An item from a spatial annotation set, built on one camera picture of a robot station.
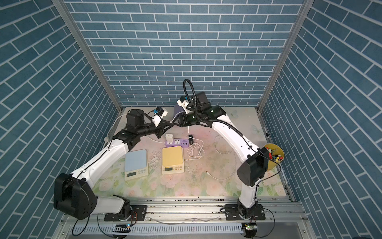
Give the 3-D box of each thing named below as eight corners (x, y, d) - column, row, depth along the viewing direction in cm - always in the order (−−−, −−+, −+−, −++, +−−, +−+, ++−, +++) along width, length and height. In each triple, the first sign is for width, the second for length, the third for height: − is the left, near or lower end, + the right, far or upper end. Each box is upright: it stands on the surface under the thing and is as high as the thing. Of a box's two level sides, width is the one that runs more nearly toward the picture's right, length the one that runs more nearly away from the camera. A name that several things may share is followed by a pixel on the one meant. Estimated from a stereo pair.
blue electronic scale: (125, 181, 86) (123, 179, 83) (126, 154, 97) (125, 152, 94) (148, 175, 88) (147, 173, 86) (147, 150, 99) (145, 147, 97)
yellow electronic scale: (162, 174, 88) (161, 172, 86) (163, 149, 99) (162, 147, 97) (184, 172, 89) (184, 170, 87) (183, 148, 100) (183, 145, 98)
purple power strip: (165, 147, 99) (164, 145, 97) (166, 140, 103) (166, 138, 101) (189, 147, 100) (189, 145, 97) (189, 140, 103) (189, 138, 101)
